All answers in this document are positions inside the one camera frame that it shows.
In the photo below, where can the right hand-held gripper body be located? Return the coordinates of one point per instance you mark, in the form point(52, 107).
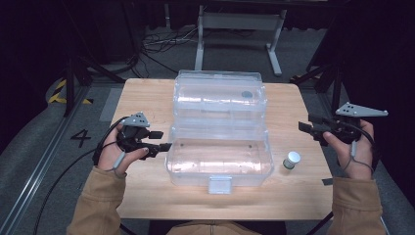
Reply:
point(345, 129)

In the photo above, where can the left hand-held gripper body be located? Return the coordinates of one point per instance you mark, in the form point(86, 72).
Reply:
point(133, 133)

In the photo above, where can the small white-capped bottle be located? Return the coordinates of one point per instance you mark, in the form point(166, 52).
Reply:
point(292, 160)

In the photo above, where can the clear plastic storage box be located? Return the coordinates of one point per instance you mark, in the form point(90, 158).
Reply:
point(218, 156)

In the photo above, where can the person's left hand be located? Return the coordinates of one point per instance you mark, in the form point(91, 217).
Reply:
point(111, 156)

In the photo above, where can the person's right hand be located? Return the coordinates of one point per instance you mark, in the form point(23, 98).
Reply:
point(359, 163)

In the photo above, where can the black tripod stand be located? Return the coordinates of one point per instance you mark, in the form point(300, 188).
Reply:
point(336, 88)
point(70, 84)

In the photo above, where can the small dark flat piece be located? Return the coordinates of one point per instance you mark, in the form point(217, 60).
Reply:
point(327, 181)

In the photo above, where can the person's tan jacket torso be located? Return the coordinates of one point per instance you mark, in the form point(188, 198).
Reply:
point(212, 228)

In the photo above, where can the aluminium floor rail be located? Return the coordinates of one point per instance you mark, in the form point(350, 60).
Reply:
point(386, 225)
point(39, 166)

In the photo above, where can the grey metal stand frame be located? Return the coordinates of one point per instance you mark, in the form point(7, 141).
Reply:
point(239, 21)

